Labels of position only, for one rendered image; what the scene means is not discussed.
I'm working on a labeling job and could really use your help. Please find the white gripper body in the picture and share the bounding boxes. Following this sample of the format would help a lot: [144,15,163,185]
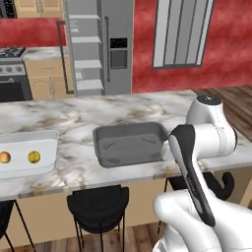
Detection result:
[161,139,173,162]

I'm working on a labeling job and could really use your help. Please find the grey steel fridge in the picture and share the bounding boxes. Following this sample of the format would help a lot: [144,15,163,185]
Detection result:
[56,0,135,97]

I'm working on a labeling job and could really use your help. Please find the yellow lemon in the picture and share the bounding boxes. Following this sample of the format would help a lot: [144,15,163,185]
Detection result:
[27,150,42,164]

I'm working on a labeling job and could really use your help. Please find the white tupperware container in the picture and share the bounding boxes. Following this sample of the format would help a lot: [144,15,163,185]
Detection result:
[0,130,60,180]

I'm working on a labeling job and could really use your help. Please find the orange red mango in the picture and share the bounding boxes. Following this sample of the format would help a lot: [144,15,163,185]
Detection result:
[0,151,12,164]

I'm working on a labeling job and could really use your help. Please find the steel stove with oven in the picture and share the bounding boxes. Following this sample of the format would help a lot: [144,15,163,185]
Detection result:
[0,46,33,103]

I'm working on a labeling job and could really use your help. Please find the grey framed window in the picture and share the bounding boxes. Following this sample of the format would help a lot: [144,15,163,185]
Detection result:
[152,0,216,70]

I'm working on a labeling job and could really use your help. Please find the beige base cupboards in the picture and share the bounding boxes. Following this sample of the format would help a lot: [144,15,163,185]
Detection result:
[23,58,76,101]

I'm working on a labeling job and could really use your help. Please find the dark range hood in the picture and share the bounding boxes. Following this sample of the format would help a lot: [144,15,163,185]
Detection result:
[0,0,18,20]

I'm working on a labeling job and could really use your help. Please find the grey fridge handle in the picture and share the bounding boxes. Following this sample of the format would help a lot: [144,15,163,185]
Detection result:
[103,15,111,84]

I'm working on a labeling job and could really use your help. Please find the beige wall cupboards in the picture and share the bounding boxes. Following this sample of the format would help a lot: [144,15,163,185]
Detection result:
[14,0,65,20]

